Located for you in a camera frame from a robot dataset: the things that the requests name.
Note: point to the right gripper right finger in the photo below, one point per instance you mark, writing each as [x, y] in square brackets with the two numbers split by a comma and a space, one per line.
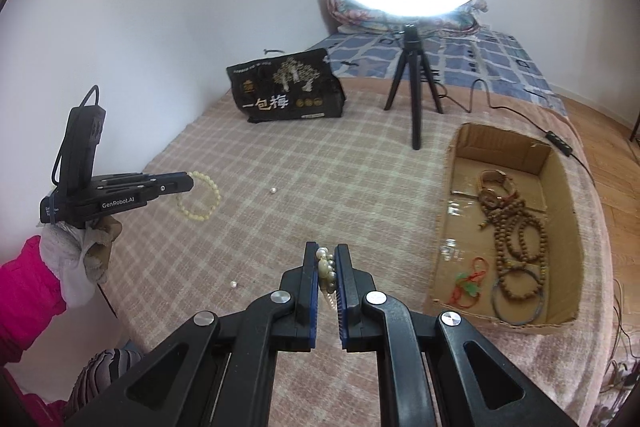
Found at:
[434, 371]

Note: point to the pink sleeve forearm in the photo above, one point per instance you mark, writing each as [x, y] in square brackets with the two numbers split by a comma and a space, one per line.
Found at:
[30, 298]

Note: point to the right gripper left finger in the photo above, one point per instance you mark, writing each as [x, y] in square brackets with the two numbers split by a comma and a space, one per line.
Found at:
[216, 371]

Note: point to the blue patterned bed sheet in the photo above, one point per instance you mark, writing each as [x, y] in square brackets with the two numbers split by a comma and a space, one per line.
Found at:
[497, 58]

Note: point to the brown cardboard box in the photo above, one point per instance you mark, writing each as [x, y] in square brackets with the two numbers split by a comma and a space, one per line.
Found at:
[537, 231]

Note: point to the left white gloved hand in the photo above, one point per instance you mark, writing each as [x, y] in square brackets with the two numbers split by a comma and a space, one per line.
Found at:
[79, 258]

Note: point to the dark thin bangle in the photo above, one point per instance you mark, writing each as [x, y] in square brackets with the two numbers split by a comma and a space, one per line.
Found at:
[517, 297]

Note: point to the green jade red cord pendant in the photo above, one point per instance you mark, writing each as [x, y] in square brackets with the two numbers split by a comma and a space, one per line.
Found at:
[468, 285]

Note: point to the red strap wristwatch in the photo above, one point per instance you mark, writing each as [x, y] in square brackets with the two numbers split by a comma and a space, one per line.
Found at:
[498, 184]

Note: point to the black snack bag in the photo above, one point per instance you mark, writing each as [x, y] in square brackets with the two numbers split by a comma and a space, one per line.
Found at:
[288, 87]

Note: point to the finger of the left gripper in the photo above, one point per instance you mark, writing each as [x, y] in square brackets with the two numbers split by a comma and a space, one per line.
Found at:
[180, 178]
[165, 191]

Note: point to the black tripod stand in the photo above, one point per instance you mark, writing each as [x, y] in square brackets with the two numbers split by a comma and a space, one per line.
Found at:
[413, 58]

